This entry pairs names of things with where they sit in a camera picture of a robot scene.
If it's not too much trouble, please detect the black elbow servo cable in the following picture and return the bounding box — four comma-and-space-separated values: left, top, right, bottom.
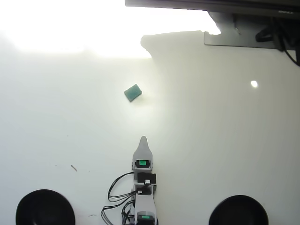
100, 202, 137, 225

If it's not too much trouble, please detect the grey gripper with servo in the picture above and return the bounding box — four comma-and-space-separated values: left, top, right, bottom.
133, 135, 154, 173

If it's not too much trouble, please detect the black monitor cable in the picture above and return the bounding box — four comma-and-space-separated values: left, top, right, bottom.
271, 15, 300, 67

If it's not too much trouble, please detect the black round bowl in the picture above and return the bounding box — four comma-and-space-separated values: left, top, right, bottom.
15, 189, 76, 225
208, 195, 270, 225

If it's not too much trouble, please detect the dark computer monitor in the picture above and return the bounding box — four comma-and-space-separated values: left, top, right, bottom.
125, 0, 300, 16

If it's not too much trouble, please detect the blue-green foam cube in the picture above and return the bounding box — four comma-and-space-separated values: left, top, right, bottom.
123, 83, 143, 103

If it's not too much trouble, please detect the coiled black cable bundle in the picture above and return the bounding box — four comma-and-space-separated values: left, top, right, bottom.
255, 26, 274, 43

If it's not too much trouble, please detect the black wrist servo cable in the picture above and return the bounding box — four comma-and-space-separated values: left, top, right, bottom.
107, 172, 141, 203

